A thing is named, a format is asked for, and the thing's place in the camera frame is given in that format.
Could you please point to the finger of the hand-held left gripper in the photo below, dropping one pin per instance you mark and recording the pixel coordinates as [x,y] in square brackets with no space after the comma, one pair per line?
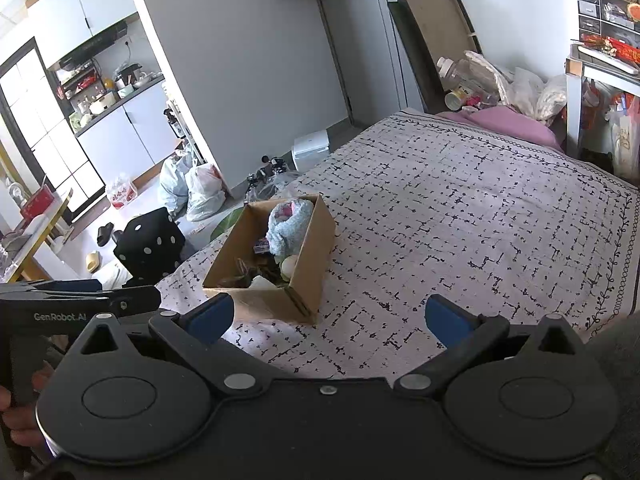
[50,287]
[137,299]

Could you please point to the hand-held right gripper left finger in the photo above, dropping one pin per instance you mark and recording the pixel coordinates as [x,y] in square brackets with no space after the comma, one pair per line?
[212,320]

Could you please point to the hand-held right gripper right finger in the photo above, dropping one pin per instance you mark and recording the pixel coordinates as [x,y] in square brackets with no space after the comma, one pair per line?
[447,321]

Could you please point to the white cube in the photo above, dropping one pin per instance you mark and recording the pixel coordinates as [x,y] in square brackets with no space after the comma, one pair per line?
[262,284]

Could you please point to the purple printed packet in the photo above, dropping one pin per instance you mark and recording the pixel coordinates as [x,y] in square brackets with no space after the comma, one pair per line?
[261,247]

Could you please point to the hamburger plush toy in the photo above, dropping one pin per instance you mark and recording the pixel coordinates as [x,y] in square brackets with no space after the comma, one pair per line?
[289,267]

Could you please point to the brown cardboard box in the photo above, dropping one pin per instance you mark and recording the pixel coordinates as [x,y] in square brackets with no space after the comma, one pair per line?
[310,270]

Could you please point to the blue-grey plush toy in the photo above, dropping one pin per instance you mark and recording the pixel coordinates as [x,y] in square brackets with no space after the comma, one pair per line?
[290,225]

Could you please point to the person's left hand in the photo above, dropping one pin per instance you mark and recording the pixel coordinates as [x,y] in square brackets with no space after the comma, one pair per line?
[22,417]

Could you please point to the white dining table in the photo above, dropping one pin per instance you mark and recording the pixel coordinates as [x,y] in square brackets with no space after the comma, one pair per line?
[30,245]

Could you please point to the yellow slipper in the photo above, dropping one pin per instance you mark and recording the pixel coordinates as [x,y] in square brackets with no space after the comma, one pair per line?
[93,261]

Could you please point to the black dice plush cube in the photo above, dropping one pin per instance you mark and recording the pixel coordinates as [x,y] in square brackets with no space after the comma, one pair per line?
[150,245]

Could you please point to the black slipper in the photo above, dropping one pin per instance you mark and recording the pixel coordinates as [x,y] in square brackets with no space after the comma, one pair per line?
[106,234]

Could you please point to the red box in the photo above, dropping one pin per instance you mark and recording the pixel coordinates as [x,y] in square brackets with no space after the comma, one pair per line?
[37,204]

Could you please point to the red white packet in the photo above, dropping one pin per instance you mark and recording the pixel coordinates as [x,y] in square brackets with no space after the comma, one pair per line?
[121,192]

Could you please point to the white black-patterned blanket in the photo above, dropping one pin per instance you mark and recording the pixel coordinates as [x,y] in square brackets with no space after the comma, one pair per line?
[450,210]

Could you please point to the grey plastic bag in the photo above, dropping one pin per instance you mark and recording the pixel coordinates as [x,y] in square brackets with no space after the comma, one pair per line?
[172,185]

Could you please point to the white red-print plastic bag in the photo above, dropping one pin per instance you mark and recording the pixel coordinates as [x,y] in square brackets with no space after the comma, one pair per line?
[205,195]

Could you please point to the black framed glass door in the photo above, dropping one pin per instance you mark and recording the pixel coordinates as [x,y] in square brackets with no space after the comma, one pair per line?
[50,150]

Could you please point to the white kitchen counter cabinet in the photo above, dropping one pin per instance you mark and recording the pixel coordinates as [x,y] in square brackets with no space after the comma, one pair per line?
[130,135]

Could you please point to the black spray bottle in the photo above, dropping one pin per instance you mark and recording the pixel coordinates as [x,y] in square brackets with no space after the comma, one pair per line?
[174,124]

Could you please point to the white appliance box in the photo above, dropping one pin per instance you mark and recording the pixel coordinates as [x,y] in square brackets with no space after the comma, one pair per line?
[311,150]

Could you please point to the pink pillow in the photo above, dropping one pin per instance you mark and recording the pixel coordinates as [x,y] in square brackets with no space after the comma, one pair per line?
[510,125]

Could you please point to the yellow white cup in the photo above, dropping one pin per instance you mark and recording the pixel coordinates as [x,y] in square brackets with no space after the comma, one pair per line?
[456,99]

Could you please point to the crumpled clear plastic bags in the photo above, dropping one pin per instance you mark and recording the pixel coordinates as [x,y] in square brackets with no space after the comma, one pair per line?
[525,90]

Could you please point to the black range hood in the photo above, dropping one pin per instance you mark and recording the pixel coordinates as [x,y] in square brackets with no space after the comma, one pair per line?
[95,45]

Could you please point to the clear plastic bottle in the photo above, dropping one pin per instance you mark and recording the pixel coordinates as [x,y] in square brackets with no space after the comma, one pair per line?
[450,70]

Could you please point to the hanging white shopping bags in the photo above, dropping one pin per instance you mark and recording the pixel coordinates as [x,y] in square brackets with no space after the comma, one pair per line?
[625,135]

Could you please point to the white desk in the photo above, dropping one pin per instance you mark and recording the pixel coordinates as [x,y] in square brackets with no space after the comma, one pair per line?
[575,90]

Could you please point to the white upper kitchen cabinets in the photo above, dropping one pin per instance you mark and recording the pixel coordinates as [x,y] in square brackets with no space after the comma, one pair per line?
[80,15]

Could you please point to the brown folding table board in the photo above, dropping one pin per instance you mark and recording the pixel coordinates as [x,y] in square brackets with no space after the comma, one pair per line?
[435,20]

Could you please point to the red paper decoration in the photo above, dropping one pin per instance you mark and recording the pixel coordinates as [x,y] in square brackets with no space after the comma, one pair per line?
[615,49]

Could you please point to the grey drawer organizer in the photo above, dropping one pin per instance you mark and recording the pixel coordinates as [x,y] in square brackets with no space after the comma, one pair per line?
[600,15]

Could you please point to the orange plush toy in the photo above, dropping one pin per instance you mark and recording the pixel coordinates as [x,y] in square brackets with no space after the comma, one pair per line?
[634,11]

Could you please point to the black camera tripod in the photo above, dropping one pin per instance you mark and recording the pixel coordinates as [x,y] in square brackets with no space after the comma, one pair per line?
[267,175]

